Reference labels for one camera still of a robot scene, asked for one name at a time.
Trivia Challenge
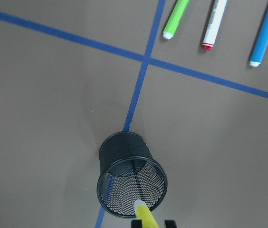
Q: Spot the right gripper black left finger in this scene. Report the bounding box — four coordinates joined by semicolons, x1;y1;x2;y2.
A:
131;220;143;228

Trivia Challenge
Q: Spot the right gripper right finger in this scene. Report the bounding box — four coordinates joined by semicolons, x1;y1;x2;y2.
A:
164;220;177;228

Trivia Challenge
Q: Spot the yellow marker pen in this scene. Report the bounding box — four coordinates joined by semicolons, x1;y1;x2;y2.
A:
134;199;159;228

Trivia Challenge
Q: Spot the green marker pen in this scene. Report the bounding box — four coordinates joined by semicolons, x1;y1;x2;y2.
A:
163;0;190;40

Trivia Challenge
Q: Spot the white red-capped marker pen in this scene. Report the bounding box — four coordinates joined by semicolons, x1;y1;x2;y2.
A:
202;0;228;51

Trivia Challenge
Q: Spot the blue marker pen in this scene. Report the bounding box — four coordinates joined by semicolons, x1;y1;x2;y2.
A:
249;7;268;67

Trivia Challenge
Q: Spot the black mesh pen cup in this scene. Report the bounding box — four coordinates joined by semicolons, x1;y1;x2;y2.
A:
96;132;168;218

